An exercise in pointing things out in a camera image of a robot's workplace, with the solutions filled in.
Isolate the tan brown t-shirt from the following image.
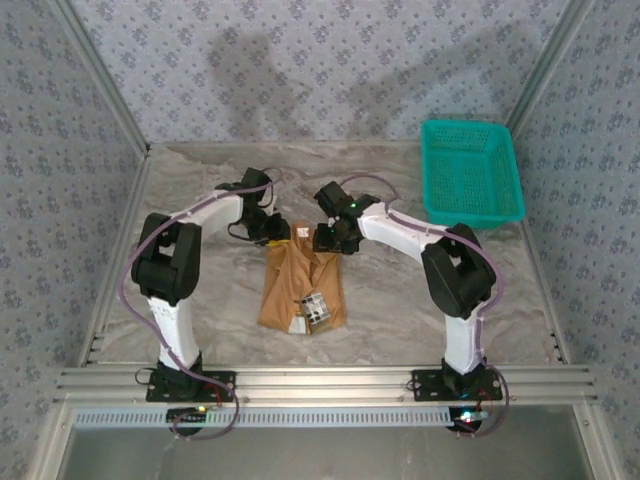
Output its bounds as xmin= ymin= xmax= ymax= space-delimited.
xmin=256 ymin=219 xmax=349 ymax=335

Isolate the teal plastic basket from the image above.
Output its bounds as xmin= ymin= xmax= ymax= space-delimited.
xmin=419 ymin=118 xmax=527 ymax=231

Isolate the black left controller board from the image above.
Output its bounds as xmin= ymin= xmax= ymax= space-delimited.
xmin=166 ymin=406 xmax=210 ymax=435

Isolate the black controller board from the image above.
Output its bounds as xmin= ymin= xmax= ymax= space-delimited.
xmin=448 ymin=406 xmax=490 ymax=436
xmin=166 ymin=406 xmax=210 ymax=435

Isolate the black right controller board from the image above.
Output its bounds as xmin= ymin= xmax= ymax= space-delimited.
xmin=448 ymin=406 xmax=490 ymax=436

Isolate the aluminium table side rail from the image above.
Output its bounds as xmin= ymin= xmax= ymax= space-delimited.
xmin=517 ymin=219 xmax=572 ymax=367
xmin=75 ymin=149 xmax=154 ymax=370

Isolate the aluminium mounting rail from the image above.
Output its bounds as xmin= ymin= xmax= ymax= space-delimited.
xmin=53 ymin=366 xmax=599 ymax=405

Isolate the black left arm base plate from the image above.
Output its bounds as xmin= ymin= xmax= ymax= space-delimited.
xmin=145 ymin=369 xmax=237 ymax=403

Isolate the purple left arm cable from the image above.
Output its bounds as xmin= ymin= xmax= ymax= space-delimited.
xmin=117 ymin=166 xmax=285 ymax=444

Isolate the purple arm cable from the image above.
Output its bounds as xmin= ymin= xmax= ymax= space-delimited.
xmin=342 ymin=172 xmax=514 ymax=439
xmin=117 ymin=166 xmax=285 ymax=444

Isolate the grey slotted cable duct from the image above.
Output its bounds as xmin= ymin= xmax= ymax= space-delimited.
xmin=73 ymin=405 xmax=459 ymax=430

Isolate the aluminium frame post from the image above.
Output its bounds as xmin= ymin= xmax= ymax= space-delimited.
xmin=52 ymin=0 xmax=152 ymax=155
xmin=503 ymin=0 xmax=597 ymax=132

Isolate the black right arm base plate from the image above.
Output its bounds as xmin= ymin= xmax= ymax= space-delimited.
xmin=411 ymin=368 xmax=504 ymax=403

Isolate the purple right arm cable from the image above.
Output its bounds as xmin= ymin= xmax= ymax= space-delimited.
xmin=342 ymin=172 xmax=514 ymax=439

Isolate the aluminium frame leg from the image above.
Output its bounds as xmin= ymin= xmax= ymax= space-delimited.
xmin=572 ymin=403 xmax=629 ymax=480
xmin=27 ymin=403 xmax=76 ymax=480

